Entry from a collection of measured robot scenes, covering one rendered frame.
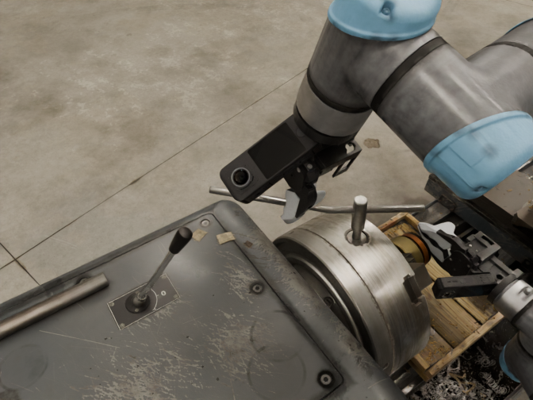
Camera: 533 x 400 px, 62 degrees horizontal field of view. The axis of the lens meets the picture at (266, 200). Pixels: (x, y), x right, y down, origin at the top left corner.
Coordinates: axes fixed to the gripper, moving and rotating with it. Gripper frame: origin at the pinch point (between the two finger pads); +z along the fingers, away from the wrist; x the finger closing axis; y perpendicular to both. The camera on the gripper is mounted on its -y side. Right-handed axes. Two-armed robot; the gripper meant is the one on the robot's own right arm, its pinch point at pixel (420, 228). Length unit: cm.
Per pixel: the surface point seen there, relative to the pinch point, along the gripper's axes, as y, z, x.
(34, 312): -72, 10, 19
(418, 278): -17.7, -12.3, 10.7
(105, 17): 37, 393, -108
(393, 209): -20.3, -5.0, 23.0
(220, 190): -42, 10, 26
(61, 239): -71, 146, -109
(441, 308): 2.0, -11.3, -19.0
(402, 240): -9.1, -2.1, 4.3
